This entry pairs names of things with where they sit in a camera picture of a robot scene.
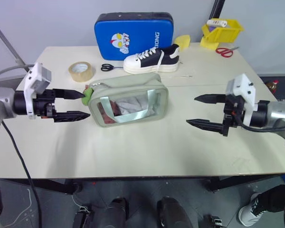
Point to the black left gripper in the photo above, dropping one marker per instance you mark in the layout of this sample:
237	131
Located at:
44	102

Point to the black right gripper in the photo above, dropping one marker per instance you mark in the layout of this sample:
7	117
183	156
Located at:
231	111

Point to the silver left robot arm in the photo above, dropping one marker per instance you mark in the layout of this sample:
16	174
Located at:
1	101

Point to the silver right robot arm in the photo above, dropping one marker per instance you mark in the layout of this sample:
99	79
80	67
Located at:
280	111

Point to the green transparent pouch bag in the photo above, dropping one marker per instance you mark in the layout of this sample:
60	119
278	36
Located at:
130	82

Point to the green zipper pull tag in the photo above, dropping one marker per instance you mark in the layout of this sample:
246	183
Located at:
87	96

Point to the brown packing tape roll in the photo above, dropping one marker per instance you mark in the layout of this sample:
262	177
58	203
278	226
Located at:
82	74

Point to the white crumpled paper stuffing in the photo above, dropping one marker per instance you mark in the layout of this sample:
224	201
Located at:
133	104

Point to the yellow sponge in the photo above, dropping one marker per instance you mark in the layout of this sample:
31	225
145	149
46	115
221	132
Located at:
182	41

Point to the black and white sneaker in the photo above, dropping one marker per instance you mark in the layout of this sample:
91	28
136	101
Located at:
152	63

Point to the yellow plastic parts bin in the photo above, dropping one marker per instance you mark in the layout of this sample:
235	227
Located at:
224	34

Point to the purple item in bin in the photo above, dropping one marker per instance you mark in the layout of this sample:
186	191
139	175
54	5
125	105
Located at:
212	29

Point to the grey metal pole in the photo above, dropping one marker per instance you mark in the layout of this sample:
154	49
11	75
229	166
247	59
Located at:
8	42

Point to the white tube in bin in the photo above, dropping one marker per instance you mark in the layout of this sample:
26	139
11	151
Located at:
216	22

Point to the blue cartoon kick pad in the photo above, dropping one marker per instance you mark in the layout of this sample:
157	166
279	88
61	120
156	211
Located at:
135	31

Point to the black tripod pole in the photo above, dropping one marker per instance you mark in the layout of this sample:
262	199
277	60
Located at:
217	9

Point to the white bystander shoe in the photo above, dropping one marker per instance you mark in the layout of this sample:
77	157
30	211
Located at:
250	210

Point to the black trousered bystander leg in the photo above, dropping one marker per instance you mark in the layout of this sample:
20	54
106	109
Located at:
276	198

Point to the dark rounded shape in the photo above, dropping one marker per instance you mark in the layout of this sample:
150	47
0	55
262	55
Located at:
117	213

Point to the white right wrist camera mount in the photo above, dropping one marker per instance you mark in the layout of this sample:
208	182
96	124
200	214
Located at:
243	88

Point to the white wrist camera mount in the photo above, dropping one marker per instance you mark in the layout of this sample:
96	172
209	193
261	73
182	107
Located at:
243	88
31	79

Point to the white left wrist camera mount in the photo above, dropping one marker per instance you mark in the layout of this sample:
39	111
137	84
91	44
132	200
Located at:
31	79

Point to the black table frame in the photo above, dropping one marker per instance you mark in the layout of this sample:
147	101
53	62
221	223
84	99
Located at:
142	183

